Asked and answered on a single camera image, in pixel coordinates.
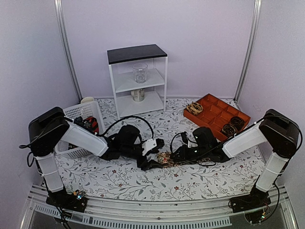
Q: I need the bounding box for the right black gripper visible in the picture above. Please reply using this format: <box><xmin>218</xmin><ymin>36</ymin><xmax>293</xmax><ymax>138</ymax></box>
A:
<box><xmin>170</xmin><ymin>144</ymin><xmax>210</xmax><ymax>164</ymax></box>

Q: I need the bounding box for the cream floral paisley tie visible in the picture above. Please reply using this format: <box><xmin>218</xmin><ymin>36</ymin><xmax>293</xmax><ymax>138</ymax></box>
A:
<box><xmin>156</xmin><ymin>152</ymin><xmax>187</xmax><ymax>167</ymax></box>

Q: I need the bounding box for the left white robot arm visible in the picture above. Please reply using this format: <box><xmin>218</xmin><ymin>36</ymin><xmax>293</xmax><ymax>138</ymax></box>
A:
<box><xmin>19</xmin><ymin>107</ymin><xmax>164</xmax><ymax>207</ymax></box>

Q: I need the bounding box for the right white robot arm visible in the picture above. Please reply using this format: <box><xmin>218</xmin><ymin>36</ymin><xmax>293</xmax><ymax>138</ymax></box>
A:
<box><xmin>170</xmin><ymin>109</ymin><xmax>303</xmax><ymax>208</ymax></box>

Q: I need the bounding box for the orange divided organizer tray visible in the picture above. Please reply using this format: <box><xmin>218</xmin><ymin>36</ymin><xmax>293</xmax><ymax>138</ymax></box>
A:
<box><xmin>183</xmin><ymin>94</ymin><xmax>251</xmax><ymax>141</ymax></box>

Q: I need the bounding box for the red black striped tie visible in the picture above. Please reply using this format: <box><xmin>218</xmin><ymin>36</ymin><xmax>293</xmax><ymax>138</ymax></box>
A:
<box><xmin>83</xmin><ymin>116</ymin><xmax>99</xmax><ymax>134</ymax></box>

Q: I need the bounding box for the rolled beige striped tie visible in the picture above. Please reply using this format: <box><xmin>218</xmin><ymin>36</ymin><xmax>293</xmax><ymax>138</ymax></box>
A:
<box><xmin>186</xmin><ymin>102</ymin><xmax>203</xmax><ymax>115</ymax></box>

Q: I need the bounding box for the floral patterned table mat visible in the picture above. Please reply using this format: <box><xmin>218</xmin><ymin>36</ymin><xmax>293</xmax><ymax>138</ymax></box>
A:
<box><xmin>56</xmin><ymin>98</ymin><xmax>264</xmax><ymax>201</ymax></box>

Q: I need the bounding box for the dark blue floral tie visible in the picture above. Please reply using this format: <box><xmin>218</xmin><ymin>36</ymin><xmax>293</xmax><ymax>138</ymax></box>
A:
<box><xmin>73</xmin><ymin>116</ymin><xmax>92</xmax><ymax>129</ymax></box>

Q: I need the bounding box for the cream mug behind basket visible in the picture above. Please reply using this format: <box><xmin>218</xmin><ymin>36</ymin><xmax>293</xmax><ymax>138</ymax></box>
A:
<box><xmin>80</xmin><ymin>96</ymin><xmax>94</xmax><ymax>104</ymax></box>

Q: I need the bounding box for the white perforated plastic basket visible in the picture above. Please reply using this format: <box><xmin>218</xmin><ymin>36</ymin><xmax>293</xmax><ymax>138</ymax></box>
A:
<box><xmin>55</xmin><ymin>101</ymin><xmax>105</xmax><ymax>159</ymax></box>

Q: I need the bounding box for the white shelf with black top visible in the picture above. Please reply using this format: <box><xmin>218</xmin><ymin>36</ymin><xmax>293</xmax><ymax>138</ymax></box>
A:
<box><xmin>107</xmin><ymin>44</ymin><xmax>168</xmax><ymax>118</ymax></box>

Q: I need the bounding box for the clear drinking glass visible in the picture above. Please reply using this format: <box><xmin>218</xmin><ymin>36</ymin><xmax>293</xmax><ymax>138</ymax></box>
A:
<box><xmin>132</xmin><ymin>63</ymin><xmax>148</xmax><ymax>83</ymax></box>

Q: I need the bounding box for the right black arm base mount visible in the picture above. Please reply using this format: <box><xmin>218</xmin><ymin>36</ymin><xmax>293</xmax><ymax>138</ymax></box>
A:
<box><xmin>228</xmin><ymin>192</ymin><xmax>280</xmax><ymax>225</ymax></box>

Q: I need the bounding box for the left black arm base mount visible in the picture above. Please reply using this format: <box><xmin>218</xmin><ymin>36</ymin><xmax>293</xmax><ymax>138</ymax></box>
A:
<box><xmin>46</xmin><ymin>189</ymin><xmax>88</xmax><ymax>213</ymax></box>

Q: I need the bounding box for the right aluminium corner post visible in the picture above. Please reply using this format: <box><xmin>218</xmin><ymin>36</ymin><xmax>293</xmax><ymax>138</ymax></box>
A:
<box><xmin>234</xmin><ymin>0</ymin><xmax>262</xmax><ymax>104</ymax></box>

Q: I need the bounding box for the aluminium corner post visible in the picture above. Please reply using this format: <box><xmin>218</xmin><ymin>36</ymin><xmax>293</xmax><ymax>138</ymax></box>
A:
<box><xmin>54</xmin><ymin>0</ymin><xmax>82</xmax><ymax>101</ymax></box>
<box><xmin>234</xmin><ymin>0</ymin><xmax>262</xmax><ymax>104</ymax></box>

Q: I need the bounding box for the left aluminium corner post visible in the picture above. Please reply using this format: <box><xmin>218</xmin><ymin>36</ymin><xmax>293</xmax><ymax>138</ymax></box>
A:
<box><xmin>54</xmin><ymin>0</ymin><xmax>82</xmax><ymax>101</ymax></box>

